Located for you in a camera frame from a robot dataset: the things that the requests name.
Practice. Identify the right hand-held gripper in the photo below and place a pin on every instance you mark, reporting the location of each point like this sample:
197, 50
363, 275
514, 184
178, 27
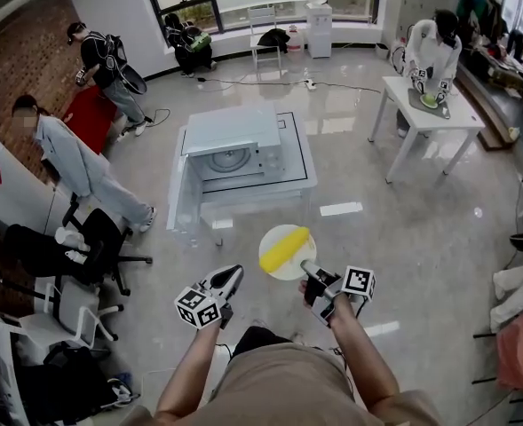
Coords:
358, 282

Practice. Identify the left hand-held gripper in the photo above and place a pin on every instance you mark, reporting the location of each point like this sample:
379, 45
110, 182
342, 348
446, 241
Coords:
196, 306

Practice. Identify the white round plate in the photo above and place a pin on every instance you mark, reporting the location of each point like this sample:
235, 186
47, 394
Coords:
294, 271

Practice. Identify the yellow corn cob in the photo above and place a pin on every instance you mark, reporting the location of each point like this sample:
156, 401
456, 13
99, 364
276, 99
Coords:
283, 249

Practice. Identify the white microwave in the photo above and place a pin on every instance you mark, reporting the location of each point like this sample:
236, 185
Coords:
230, 127

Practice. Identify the person's left forearm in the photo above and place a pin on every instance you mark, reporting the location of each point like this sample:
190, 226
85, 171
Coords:
190, 362

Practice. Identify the person's right forearm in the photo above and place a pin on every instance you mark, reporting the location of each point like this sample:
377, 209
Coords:
363, 353

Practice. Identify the person's right hand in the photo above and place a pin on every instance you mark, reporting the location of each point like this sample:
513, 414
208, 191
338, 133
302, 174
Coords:
303, 287

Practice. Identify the person's black shorts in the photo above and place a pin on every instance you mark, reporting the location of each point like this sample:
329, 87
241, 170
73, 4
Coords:
261, 337

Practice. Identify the person's beige shirt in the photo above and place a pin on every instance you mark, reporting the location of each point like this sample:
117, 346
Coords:
283, 388

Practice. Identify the black office chair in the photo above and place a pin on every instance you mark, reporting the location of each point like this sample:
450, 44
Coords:
105, 238

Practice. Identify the small white bottle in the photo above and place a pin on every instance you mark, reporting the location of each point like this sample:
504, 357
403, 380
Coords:
76, 255

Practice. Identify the white sneaker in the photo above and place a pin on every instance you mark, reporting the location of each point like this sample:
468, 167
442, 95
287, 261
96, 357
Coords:
121, 388

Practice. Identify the white office chair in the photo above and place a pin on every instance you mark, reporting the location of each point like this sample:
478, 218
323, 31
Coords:
70, 313

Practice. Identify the large white bottle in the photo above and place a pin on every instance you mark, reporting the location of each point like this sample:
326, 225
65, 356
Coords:
68, 237

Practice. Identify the white power strip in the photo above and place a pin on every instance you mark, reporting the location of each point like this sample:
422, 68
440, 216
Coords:
310, 84

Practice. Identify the black bag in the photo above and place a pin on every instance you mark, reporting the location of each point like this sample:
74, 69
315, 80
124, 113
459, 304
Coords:
65, 380

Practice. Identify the grey cutting mat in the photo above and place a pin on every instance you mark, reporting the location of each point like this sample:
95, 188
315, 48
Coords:
416, 102

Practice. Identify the green fruit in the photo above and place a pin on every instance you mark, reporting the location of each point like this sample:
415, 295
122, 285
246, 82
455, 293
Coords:
430, 100

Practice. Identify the white sack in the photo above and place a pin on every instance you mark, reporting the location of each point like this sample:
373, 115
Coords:
516, 291

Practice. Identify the white square table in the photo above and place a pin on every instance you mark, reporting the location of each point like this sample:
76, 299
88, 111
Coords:
461, 118

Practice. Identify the red cabinet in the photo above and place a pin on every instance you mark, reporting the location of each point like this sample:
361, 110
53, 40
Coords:
92, 113

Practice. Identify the pink plastic bag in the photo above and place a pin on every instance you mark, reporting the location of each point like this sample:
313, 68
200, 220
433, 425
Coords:
516, 353

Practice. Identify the white desk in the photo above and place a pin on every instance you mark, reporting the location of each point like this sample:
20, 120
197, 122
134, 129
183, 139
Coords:
17, 198

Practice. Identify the white jug red cap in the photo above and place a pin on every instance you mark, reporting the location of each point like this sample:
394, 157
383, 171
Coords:
295, 40

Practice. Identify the black garment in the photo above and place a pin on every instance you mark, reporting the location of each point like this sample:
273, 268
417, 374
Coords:
274, 38

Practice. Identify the white water dispenser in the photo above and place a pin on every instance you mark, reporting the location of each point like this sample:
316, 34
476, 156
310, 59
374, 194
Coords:
319, 29

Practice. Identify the green bag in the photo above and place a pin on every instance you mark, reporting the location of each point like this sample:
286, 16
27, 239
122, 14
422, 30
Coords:
200, 40

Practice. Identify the white slatted chair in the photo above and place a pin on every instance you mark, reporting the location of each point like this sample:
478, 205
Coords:
263, 16

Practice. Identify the clothes rack with garments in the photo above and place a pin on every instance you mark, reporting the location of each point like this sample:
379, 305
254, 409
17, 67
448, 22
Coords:
478, 11

